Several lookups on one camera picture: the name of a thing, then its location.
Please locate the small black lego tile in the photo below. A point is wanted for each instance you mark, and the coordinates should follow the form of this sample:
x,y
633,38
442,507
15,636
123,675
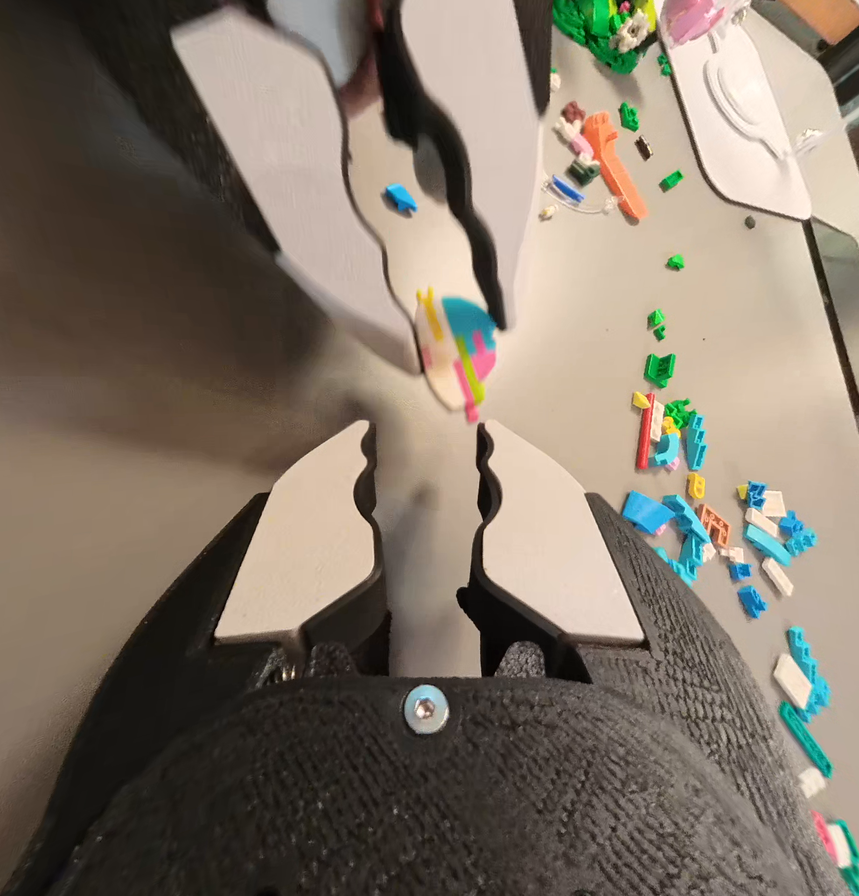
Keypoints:
x,y
643,148

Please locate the round multicoloured lego assembly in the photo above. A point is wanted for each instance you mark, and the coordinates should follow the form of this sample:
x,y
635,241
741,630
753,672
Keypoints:
x,y
454,350

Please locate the green lego bracket brick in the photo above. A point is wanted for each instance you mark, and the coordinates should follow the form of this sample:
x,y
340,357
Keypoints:
x,y
660,369

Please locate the brown lego piece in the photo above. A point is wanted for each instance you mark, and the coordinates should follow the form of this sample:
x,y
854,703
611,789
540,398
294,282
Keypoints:
x,y
573,112

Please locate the cardboard box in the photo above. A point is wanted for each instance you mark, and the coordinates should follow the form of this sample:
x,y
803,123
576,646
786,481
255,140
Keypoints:
x,y
825,17

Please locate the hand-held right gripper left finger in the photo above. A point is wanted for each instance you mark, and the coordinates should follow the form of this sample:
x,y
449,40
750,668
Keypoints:
x,y
310,539

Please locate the clear plastic tube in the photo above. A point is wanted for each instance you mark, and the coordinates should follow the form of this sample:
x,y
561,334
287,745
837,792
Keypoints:
x,y
590,203

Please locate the pile of loose lego bricks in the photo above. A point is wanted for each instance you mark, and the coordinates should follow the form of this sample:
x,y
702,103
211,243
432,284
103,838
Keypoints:
x,y
709,532

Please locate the green lego plant model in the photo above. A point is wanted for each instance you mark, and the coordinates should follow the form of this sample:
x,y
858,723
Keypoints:
x,y
604,31

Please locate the person's left hand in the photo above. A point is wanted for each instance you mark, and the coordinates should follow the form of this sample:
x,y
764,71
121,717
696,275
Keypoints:
x,y
365,91

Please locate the pink lego bricks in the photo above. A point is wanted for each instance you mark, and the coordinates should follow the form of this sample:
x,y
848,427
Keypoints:
x,y
692,17

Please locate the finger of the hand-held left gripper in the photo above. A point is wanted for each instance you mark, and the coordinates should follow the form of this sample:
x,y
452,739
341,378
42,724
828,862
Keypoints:
x,y
485,105
282,154

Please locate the dark green lego piece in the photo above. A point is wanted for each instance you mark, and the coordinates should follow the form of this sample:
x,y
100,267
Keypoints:
x,y
582,171

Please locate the clear plastic stand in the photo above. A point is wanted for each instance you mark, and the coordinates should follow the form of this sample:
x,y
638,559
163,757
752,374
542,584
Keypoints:
x,y
744,98

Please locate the white tray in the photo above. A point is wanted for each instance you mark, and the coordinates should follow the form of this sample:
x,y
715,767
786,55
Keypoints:
x,y
737,175

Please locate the blue plug piece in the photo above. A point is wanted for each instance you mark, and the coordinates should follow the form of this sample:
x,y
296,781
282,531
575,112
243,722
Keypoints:
x,y
562,187

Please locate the red lego rod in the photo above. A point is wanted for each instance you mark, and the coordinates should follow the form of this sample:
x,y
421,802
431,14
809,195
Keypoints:
x,y
645,434

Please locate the blue lego slope piece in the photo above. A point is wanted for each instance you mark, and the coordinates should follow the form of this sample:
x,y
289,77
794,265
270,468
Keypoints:
x,y
400,198

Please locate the orange brick separator tool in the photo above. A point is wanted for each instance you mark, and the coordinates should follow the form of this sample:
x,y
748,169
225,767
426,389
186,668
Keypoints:
x,y
615,168

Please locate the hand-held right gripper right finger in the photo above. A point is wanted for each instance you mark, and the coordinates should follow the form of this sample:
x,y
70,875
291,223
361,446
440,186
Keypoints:
x,y
548,546

